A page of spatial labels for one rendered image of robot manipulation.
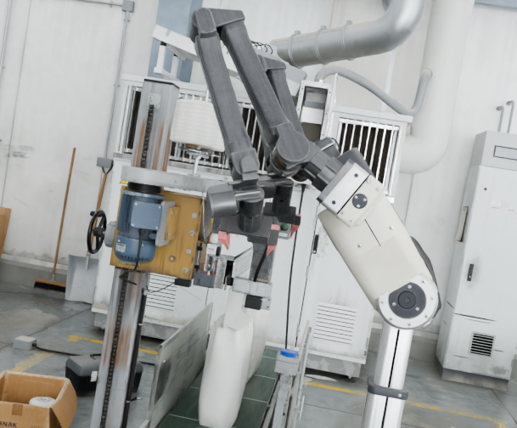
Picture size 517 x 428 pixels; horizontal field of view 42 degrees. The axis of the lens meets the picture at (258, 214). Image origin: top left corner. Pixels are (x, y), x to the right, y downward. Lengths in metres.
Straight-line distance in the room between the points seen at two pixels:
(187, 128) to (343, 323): 3.22
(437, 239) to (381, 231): 4.92
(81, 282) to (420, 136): 3.44
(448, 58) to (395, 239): 4.07
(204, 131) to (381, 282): 0.93
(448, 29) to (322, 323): 2.51
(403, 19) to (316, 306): 2.21
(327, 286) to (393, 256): 3.57
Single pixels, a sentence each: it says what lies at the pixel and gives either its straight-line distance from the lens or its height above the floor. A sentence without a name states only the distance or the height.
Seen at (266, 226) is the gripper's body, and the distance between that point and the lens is 1.60.
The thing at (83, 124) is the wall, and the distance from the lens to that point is 7.08.
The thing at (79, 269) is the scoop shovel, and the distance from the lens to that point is 6.83.
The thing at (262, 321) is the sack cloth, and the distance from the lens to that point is 3.65.
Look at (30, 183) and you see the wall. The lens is 7.27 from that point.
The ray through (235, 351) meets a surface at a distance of 2.88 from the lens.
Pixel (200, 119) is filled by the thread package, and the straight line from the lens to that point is 2.41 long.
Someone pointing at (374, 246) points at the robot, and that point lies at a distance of 1.72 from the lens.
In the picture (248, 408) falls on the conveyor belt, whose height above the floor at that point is 0.38.
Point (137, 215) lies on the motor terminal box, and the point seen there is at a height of 1.26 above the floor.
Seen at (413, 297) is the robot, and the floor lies 1.21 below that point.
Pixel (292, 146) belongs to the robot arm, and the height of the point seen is 1.53.
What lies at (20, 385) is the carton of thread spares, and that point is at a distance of 3.89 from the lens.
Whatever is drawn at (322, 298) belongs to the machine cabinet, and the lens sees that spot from 5.32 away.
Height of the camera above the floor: 1.45
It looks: 3 degrees down
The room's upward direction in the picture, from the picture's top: 9 degrees clockwise
